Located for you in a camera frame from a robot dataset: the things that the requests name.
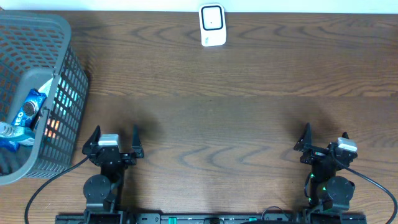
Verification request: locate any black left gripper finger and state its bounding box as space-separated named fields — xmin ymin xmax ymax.
xmin=84 ymin=125 xmax=101 ymax=149
xmin=131 ymin=124 xmax=142 ymax=152

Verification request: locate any teal mouthwash bottle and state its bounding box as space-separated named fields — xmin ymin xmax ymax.
xmin=1 ymin=122 xmax=35 ymax=146

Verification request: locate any blue Oreo cookie pack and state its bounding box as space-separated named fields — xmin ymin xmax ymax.
xmin=1 ymin=89 xmax=47 ymax=151

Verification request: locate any white wet wipes pack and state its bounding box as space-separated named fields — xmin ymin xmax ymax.
xmin=38 ymin=78 xmax=80 ymax=115

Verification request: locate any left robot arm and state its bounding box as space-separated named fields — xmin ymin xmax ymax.
xmin=82 ymin=125 xmax=144 ymax=224

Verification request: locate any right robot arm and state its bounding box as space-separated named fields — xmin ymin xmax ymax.
xmin=294 ymin=123 xmax=358 ymax=223

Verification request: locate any white barcode scanner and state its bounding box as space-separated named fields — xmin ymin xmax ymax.
xmin=198 ymin=3 xmax=227 ymax=47

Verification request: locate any grey plastic mesh basket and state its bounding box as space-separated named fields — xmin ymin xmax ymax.
xmin=1 ymin=11 xmax=89 ymax=185

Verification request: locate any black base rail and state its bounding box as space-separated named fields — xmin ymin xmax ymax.
xmin=55 ymin=212 xmax=368 ymax=224

